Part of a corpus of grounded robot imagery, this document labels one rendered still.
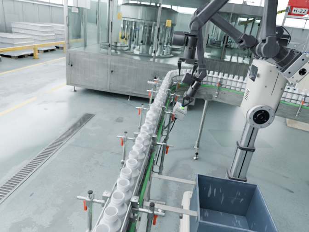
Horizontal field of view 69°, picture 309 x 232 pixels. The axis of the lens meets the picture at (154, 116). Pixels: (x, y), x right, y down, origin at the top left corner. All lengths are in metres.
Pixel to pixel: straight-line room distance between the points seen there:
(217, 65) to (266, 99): 5.10
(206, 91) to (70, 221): 2.04
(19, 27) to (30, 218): 8.82
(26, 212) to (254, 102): 2.02
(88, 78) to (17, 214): 3.32
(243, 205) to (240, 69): 5.54
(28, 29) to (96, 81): 5.67
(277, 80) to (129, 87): 3.70
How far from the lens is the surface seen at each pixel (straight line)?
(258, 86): 1.45
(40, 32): 10.01
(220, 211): 1.38
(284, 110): 2.92
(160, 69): 4.61
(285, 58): 1.29
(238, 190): 1.30
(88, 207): 0.84
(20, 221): 2.33
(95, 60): 4.92
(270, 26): 1.27
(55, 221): 2.26
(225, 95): 2.91
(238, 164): 1.71
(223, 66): 6.57
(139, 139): 1.01
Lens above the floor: 1.64
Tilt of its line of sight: 23 degrees down
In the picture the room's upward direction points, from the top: 7 degrees clockwise
